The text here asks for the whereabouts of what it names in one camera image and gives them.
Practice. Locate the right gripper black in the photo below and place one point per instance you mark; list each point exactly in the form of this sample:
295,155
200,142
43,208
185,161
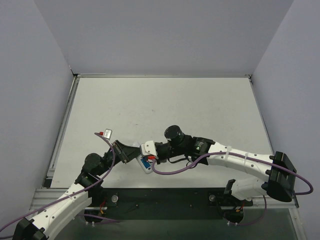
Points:
158,150

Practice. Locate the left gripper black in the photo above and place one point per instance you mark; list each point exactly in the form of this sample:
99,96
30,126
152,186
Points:
120,152

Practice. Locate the white remote control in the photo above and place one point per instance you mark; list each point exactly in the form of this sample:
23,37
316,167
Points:
147,171

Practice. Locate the blue battery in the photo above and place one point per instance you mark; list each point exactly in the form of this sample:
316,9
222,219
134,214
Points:
145,163

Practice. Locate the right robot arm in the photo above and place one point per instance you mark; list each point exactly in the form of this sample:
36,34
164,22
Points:
271,175

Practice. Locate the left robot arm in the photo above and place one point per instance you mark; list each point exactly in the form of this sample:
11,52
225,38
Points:
51,219

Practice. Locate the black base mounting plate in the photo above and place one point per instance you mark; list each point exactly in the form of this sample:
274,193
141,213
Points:
123,204

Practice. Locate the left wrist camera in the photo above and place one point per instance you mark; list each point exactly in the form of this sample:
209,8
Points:
107,134

